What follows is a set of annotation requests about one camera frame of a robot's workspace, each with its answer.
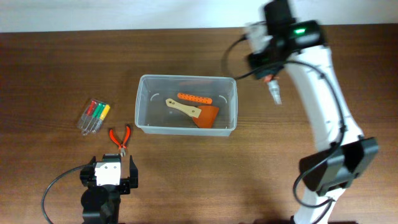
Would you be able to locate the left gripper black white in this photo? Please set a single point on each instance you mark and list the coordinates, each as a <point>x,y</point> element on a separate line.
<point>132,182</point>

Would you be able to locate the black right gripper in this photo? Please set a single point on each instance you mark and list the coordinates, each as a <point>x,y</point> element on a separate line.
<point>259,71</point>

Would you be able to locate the orange black long nose pliers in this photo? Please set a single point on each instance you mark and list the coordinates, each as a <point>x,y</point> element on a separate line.
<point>274,88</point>

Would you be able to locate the red black diagonal cutters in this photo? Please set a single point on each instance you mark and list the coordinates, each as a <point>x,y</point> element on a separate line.
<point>121,143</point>

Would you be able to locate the clear screwdriver set case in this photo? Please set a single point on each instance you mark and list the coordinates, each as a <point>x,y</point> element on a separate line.
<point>88,124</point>

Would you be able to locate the orange socket bit holder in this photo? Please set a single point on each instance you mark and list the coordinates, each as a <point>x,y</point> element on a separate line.
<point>195,99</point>

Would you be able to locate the wooden handled orange scraper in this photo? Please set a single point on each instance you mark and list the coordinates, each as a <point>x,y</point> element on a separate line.
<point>202,116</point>

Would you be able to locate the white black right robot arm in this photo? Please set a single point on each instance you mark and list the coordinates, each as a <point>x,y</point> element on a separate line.
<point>281,43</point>

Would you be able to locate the green handled screwdriver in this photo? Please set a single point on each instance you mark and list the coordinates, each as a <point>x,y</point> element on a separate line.
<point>98,110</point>

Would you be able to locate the yellow handled screwdriver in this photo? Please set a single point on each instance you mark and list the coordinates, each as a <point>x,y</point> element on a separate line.
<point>104,112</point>

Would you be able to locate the red handled screwdriver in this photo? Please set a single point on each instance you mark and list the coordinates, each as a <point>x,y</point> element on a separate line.
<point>91,107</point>

